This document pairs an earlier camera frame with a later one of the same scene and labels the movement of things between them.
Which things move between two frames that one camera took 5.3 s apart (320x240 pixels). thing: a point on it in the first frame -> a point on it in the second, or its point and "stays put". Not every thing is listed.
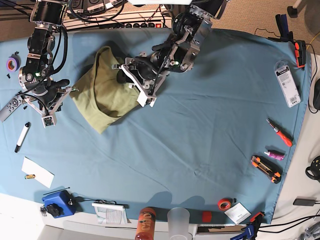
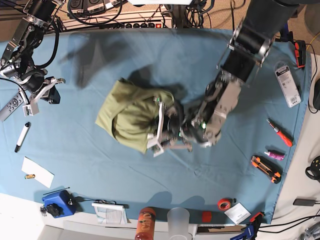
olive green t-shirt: [97, 96] -> [129, 113]
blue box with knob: [60, 204] stays put
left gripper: [145, 73] -> [171, 122]
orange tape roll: [224, 204] stays put
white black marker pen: [22, 137] stays put
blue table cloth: [211, 147] stays put
